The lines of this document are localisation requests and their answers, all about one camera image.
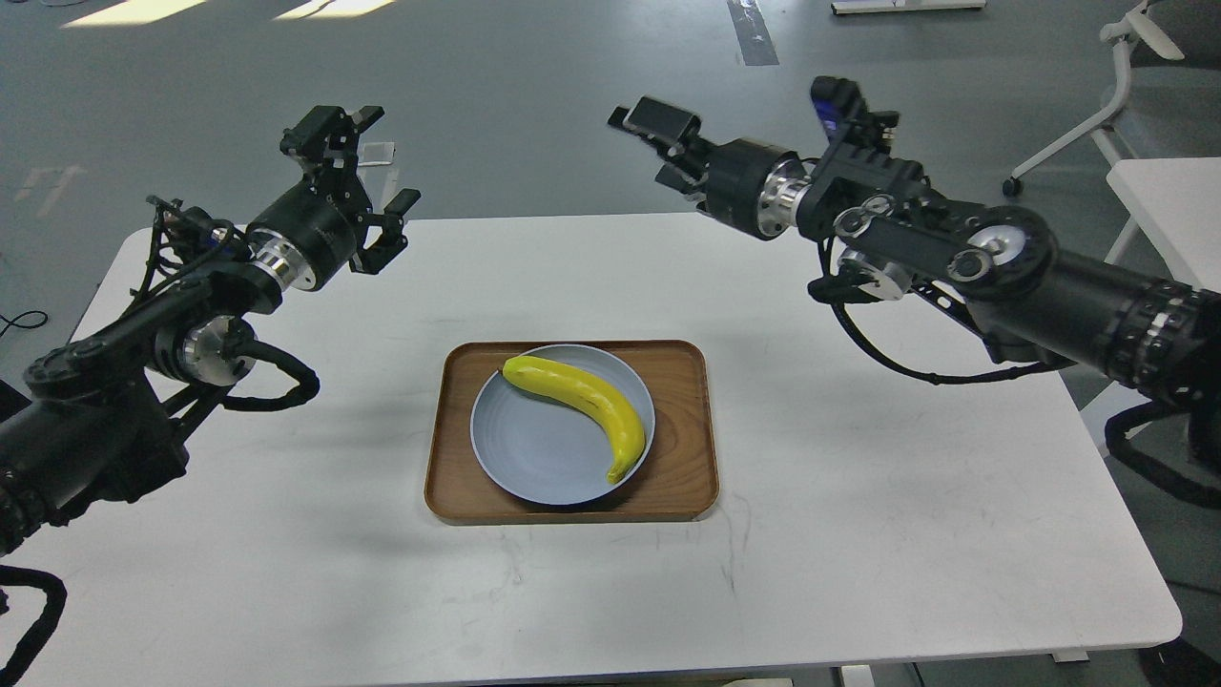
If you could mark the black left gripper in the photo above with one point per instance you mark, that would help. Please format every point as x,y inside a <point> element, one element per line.
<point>326,221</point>

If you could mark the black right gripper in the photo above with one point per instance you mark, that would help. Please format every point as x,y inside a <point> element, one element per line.
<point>738,183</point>

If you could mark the yellow banana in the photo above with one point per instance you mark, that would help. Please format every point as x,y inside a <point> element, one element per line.
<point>595,397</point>

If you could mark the light blue plate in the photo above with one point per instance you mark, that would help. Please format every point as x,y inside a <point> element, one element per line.
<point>546,452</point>

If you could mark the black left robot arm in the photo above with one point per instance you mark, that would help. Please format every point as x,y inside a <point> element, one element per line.
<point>109,415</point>

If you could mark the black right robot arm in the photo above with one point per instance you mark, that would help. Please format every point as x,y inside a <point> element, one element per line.
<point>882,231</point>

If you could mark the white desk base bar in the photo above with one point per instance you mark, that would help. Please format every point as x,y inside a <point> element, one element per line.
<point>844,8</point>

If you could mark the brown wooden tray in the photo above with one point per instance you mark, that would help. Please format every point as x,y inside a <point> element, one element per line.
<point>679,481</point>

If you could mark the white side table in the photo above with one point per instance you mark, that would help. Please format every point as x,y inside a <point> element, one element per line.
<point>1176,204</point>

